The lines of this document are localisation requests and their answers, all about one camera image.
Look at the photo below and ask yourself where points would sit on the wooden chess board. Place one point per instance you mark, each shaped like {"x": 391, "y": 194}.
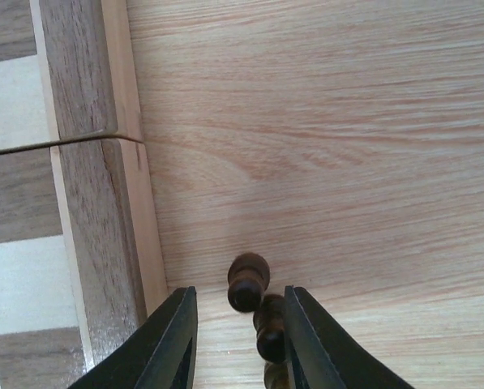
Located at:
{"x": 80, "y": 256}

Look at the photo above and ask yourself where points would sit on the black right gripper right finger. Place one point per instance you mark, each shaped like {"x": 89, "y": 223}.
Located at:
{"x": 321, "y": 354}

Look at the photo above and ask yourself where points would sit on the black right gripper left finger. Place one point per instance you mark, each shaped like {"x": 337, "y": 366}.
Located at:
{"x": 159, "y": 354}

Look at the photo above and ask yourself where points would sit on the dark pawn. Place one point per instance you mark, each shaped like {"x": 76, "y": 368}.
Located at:
{"x": 248, "y": 279}

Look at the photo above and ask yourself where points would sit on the dark chess piece right side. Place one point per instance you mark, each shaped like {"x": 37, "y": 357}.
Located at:
{"x": 270, "y": 331}

